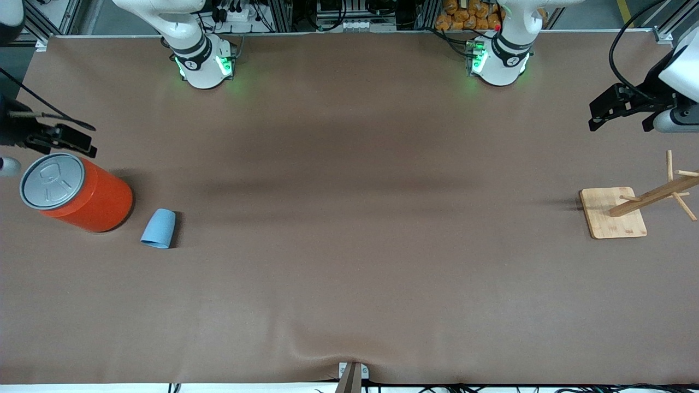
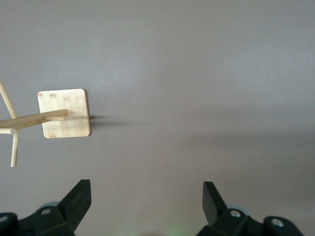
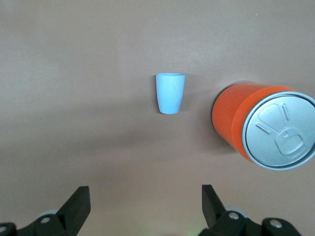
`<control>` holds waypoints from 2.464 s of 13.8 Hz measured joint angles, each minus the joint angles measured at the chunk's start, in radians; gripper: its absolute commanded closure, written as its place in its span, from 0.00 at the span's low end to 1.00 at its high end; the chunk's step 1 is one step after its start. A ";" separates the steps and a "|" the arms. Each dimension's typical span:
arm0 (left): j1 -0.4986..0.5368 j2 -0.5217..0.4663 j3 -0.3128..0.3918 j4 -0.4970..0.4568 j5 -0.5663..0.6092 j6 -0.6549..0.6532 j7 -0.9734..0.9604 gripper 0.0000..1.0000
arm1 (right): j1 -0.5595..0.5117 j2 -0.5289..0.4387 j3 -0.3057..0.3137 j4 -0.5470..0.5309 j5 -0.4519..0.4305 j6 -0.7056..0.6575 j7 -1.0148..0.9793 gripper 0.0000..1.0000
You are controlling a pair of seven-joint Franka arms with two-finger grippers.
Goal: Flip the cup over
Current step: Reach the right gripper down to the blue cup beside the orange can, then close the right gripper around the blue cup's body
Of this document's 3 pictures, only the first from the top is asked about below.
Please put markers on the white socket strip with plugs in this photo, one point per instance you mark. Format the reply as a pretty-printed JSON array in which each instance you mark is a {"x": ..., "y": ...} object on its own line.
[{"x": 237, "y": 12}]

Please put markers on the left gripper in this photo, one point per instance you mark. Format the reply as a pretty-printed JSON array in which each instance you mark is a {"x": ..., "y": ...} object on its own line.
[{"x": 651, "y": 101}]

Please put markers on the metal clamp bracket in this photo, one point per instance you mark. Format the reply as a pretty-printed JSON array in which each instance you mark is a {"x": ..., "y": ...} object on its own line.
[{"x": 352, "y": 376}]

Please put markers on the light blue plastic cup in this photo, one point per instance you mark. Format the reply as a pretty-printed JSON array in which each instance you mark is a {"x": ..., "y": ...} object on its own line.
[{"x": 159, "y": 229}]

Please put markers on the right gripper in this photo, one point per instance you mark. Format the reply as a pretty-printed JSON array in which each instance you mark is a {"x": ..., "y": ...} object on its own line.
[{"x": 16, "y": 132}]

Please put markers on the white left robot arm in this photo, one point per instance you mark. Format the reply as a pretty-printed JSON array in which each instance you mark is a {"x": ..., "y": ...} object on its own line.
[{"x": 505, "y": 54}]

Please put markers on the orange packaged goods pile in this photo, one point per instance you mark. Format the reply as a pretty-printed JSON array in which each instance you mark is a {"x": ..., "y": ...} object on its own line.
[{"x": 464, "y": 16}]

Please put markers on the white power strip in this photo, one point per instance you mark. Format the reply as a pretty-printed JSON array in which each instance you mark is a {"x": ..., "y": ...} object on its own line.
[{"x": 368, "y": 25}]

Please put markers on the wooden cup rack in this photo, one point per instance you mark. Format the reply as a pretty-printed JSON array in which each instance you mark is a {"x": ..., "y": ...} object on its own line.
[{"x": 614, "y": 215}]

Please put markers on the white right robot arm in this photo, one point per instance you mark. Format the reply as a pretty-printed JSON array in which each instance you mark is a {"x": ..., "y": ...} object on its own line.
[{"x": 191, "y": 49}]

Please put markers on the brown table cover cloth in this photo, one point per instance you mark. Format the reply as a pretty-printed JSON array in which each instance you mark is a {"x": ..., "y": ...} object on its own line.
[{"x": 349, "y": 300}]

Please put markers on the orange can with grey lid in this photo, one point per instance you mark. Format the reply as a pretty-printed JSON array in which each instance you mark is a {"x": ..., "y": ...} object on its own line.
[{"x": 93, "y": 199}]

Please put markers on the aluminium frame profile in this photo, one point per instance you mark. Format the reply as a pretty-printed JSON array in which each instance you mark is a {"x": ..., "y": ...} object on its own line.
[
  {"x": 49, "y": 19},
  {"x": 674, "y": 22}
]

